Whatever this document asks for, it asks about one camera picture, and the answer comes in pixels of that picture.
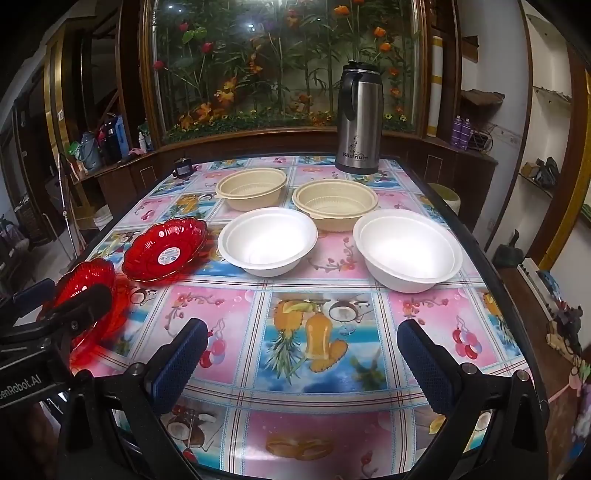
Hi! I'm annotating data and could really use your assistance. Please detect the red plate with gold text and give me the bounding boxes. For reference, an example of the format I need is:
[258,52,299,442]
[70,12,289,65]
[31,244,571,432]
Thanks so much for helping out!
[37,258,131,371]

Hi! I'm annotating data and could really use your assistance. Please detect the red plate with sticker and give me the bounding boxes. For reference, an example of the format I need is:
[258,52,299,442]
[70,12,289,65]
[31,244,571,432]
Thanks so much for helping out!
[121,217,208,283]

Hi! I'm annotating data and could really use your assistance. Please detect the white foam bowl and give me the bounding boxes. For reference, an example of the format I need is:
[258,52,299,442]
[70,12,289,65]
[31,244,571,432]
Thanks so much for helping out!
[353,209,464,294]
[217,207,318,278]

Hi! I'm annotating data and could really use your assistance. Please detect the beige plastic bowl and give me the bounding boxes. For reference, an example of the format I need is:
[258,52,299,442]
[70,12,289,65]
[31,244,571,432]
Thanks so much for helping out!
[215,168,287,212]
[291,179,379,233]

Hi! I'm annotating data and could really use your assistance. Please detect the colourful fruit pattern tablecloth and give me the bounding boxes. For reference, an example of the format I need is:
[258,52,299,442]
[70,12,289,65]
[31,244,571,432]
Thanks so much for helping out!
[68,154,532,480]

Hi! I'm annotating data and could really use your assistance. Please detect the grey kettle on counter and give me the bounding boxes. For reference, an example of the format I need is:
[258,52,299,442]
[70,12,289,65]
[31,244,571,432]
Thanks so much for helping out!
[79,132,102,173]

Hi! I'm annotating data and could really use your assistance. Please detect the blue thermos bottle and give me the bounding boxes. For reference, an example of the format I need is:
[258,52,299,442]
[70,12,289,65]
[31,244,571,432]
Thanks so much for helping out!
[114,115,129,159]

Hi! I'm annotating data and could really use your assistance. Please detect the white plastic bucket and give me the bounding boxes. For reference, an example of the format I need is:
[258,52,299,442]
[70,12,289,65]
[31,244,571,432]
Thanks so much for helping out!
[429,182,461,216]

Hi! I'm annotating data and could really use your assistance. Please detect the wooden counter cabinet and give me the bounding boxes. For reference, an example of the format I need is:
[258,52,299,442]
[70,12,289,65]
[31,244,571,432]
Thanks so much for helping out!
[90,127,498,230]

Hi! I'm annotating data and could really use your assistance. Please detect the purple bottles on shelf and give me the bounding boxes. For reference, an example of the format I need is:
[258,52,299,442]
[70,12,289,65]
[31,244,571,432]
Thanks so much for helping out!
[451,115,473,150]

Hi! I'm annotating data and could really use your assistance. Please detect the stainless steel thermos jug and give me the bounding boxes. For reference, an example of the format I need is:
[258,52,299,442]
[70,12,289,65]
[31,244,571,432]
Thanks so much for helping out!
[335,60,384,175]

